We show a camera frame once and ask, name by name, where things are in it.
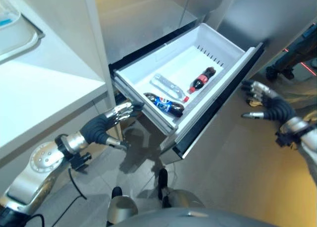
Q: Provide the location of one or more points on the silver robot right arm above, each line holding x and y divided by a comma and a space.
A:
303, 141

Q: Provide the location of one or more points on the robot left leg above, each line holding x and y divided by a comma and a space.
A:
121, 204

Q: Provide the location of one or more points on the white plastic tray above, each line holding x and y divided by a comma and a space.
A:
18, 39

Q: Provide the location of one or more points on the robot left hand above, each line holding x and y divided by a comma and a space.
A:
97, 130

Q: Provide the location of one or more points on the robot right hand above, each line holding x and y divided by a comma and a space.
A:
272, 105

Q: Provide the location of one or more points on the clear water bottle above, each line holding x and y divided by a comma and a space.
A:
168, 87

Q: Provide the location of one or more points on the dark wheeled equipment base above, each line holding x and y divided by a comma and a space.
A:
292, 56

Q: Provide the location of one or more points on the stainless steel refrigerator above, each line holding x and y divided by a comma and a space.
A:
158, 21

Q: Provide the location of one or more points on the robot leg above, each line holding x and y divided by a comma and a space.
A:
164, 187
121, 204

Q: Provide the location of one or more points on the blue label cola bottle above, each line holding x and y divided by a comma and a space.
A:
164, 104

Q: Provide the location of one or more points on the clear plastic container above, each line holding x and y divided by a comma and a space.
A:
8, 10

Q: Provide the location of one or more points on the robot right leg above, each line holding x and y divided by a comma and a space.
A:
164, 187

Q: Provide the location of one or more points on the white refrigerator drawer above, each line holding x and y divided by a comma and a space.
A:
183, 93

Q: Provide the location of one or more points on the silver robot body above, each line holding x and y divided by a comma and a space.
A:
198, 215

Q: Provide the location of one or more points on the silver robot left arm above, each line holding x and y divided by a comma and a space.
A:
42, 173

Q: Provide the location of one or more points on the red label cola bottle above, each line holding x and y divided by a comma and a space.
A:
201, 79

